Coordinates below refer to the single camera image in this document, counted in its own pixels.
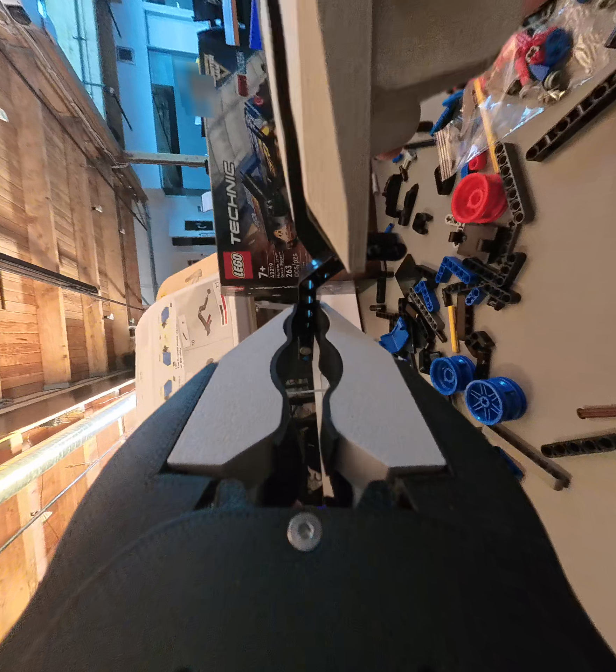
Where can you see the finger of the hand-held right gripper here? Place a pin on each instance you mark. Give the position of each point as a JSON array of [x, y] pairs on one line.
[[434, 36], [334, 131]]

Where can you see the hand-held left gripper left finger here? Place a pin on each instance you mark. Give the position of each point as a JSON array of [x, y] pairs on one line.
[[224, 414]]

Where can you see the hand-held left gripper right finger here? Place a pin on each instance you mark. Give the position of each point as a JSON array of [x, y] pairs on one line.
[[386, 414]]

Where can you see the instruction booklet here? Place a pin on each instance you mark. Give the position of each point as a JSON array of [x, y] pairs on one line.
[[197, 325]]

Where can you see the black beam piece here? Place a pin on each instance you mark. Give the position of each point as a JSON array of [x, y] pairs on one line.
[[308, 294]]

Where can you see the blue toy wheel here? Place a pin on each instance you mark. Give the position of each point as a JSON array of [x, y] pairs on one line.
[[450, 375], [494, 401]]

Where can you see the blue angled panel piece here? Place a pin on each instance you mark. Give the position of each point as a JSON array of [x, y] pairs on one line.
[[396, 336]]

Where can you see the clear bag of small pieces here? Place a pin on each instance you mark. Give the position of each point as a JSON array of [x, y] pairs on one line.
[[523, 78]]

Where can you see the long yellow axle rod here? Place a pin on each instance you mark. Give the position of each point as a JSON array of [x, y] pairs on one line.
[[489, 131]]

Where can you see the dark printed toy box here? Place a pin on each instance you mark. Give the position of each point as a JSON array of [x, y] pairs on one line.
[[245, 210]]

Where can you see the blue angled beam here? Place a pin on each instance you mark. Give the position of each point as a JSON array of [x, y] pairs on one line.
[[455, 267], [427, 296]]

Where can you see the blue flat panel piece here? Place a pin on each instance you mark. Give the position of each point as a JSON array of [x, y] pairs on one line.
[[511, 464]]

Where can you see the red toy wheel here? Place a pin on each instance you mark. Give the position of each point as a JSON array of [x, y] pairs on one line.
[[476, 199]]

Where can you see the long black holed beam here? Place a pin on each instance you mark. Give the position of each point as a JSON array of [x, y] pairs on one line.
[[586, 105]]

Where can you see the dark grey holed beam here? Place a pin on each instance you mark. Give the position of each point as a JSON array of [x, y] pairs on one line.
[[515, 183]]

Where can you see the short black holed beam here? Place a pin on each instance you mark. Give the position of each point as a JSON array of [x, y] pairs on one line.
[[583, 445]]

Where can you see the dark brown axle rod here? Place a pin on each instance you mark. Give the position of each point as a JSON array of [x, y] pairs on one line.
[[612, 411]]

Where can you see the silver ventilation duct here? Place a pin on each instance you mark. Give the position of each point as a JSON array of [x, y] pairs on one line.
[[50, 456]]

